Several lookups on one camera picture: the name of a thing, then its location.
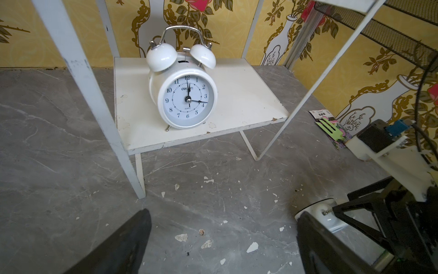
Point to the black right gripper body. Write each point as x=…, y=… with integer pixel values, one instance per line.
x=416, y=228

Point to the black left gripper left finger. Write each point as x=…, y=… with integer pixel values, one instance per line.
x=122, y=252

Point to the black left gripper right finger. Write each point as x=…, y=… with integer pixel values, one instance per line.
x=323, y=253

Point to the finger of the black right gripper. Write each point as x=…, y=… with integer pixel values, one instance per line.
x=345, y=212
x=375, y=191

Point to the white twin-bell clock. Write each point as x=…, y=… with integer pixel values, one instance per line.
x=179, y=84
x=323, y=212

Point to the white two-tier shelf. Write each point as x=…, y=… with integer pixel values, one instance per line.
x=244, y=100

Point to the green garden hand fork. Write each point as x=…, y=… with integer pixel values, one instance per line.
x=330, y=129

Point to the flower seed packet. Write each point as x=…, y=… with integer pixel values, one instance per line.
x=319, y=114

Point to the black wire mesh basket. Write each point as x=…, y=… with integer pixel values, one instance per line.
x=402, y=45

